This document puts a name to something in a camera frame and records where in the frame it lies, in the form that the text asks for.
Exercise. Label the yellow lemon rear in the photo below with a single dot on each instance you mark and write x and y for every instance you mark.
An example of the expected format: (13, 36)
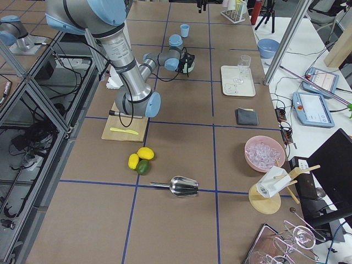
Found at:
(145, 153)

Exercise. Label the wooden cutting board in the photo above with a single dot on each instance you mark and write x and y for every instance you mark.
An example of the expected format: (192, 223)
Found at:
(124, 128)

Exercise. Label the cream bear tray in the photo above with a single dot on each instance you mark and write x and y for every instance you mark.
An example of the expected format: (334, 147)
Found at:
(235, 83)

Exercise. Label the green avocado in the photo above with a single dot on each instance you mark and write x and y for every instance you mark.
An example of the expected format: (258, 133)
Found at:
(143, 167)

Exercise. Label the blue bowl on side table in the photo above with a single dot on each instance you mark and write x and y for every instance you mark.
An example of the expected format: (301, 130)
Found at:
(267, 47)

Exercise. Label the teach pendant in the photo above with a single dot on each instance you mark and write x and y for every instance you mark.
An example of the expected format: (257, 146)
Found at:
(324, 79)
(311, 110)

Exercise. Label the pink bowl of ice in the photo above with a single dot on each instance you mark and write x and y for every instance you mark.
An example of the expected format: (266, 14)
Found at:
(263, 152)

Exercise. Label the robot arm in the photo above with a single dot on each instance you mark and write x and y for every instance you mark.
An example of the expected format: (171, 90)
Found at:
(105, 20)

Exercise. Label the yellow lemon front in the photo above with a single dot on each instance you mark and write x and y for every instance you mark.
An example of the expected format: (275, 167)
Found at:
(133, 161)

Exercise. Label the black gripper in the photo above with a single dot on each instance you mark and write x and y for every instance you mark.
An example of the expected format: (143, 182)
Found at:
(190, 59)

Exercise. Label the white paper carton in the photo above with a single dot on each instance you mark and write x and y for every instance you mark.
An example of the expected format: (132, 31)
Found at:
(273, 182)

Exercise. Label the clear wine glass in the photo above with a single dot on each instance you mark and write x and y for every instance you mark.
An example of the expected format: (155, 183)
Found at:
(243, 68)

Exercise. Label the light blue plastic cup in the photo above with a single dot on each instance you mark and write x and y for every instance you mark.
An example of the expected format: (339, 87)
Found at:
(184, 30)

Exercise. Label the teach pendant near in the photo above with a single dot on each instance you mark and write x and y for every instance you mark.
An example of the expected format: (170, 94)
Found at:
(311, 110)

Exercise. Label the yellow plastic knife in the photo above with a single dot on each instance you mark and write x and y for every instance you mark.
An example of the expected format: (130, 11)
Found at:
(129, 131)

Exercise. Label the teach pendant far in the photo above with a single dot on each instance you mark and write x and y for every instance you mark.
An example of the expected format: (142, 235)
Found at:
(324, 79)

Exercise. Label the metal ice scoop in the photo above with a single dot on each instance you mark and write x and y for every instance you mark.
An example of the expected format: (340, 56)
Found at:
(180, 186)

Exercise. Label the grey folded cloth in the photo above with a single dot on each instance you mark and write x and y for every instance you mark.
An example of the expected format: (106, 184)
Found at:
(246, 117)

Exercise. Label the black handled knife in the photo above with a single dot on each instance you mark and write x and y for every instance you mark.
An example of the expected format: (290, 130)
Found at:
(120, 114)

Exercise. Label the black camera tripod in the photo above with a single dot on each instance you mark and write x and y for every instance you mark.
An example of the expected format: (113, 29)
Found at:
(269, 14)

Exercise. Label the white cup rack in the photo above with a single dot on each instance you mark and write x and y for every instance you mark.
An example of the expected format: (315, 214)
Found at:
(234, 10)

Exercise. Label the hanging wine glasses rack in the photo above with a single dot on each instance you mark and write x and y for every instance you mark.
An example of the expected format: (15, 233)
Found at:
(292, 245)

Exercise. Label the yellow lemon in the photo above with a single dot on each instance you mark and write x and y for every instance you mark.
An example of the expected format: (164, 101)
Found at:
(133, 161)
(145, 153)

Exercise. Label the black monitor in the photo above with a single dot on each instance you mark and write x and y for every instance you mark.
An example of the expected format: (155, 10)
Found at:
(334, 177)

